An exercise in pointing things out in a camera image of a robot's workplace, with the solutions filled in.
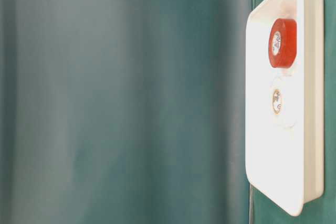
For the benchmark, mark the red tape roll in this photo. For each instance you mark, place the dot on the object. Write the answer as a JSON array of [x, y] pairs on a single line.
[[282, 46]]

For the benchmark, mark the white tape roll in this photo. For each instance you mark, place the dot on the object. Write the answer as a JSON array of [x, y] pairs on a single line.
[[282, 103]]

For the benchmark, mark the white plastic tray case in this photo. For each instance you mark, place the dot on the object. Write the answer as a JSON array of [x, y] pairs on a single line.
[[286, 165]]

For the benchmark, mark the green table cloth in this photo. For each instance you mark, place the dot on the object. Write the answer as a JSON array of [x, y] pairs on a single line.
[[133, 111]]

